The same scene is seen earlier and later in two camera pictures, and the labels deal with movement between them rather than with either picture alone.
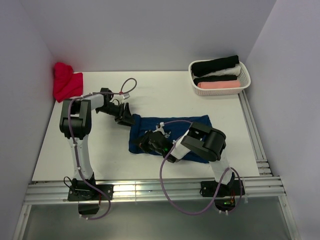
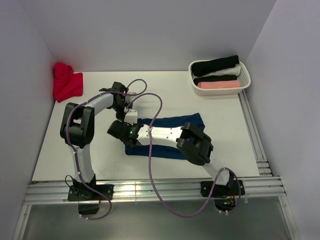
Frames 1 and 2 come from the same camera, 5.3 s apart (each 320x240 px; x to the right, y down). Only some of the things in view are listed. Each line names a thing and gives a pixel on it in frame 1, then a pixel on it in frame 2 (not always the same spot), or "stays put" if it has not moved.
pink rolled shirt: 222,84 stays put
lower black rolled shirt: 216,78 stays put
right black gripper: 143,144 -> 125,123
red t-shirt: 66,84 stays put
